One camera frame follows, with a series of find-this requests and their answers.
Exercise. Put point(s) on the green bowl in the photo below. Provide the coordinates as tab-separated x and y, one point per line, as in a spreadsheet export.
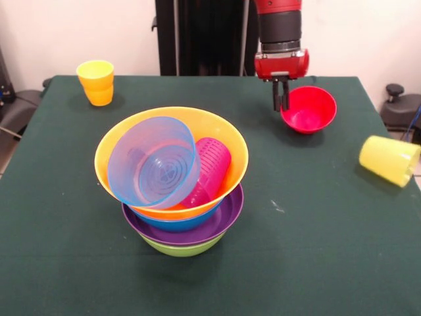
182	250

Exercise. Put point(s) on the large blue bowl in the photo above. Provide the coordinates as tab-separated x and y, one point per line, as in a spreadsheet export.
177	224

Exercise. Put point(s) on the black floor device with knob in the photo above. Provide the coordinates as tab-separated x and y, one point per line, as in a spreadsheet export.
401	112

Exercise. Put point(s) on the purple bowl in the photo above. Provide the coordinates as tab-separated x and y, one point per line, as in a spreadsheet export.
230	214

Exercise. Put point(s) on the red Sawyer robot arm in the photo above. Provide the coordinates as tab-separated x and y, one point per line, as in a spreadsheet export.
279	26

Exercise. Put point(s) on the small red bowl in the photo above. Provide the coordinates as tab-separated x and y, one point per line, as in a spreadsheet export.
312	112

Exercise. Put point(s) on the large orange bowl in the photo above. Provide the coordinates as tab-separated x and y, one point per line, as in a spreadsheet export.
227	131

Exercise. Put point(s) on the dark green tablecloth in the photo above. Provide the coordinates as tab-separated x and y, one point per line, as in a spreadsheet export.
98	283

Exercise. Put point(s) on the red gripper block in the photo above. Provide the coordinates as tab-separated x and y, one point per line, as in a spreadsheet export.
283	67

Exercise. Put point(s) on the pale yellow translucent cup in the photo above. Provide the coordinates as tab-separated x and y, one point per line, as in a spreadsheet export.
385	159

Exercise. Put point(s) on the orange yellow cup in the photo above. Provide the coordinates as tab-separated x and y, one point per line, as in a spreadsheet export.
97	85

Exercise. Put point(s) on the purple cup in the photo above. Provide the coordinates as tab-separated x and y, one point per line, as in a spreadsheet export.
212	164

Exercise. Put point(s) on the small blue bowl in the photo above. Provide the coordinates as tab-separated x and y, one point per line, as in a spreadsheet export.
151	164

